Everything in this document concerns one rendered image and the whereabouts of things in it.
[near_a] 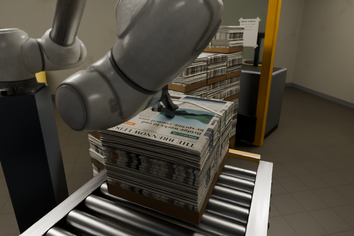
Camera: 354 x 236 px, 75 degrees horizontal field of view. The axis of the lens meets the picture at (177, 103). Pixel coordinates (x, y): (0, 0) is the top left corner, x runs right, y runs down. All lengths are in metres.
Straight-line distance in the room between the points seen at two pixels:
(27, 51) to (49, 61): 0.09
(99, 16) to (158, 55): 4.29
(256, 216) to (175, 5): 0.58
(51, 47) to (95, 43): 3.44
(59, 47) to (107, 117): 0.85
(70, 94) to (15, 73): 0.87
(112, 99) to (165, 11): 0.14
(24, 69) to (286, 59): 5.16
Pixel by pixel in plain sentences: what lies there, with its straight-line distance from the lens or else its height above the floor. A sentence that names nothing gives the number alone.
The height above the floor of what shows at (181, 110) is 1.04.
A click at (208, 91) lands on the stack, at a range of 1.92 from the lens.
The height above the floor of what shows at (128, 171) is 0.91.
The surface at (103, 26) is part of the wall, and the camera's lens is 4.58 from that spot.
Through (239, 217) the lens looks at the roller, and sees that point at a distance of 0.72.
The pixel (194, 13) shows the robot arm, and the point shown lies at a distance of 0.30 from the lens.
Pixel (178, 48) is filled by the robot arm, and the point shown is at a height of 1.25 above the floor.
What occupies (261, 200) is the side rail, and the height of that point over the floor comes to 0.80.
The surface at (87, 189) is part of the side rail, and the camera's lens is 0.81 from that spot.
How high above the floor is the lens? 1.28
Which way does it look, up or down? 18 degrees down
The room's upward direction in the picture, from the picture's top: straight up
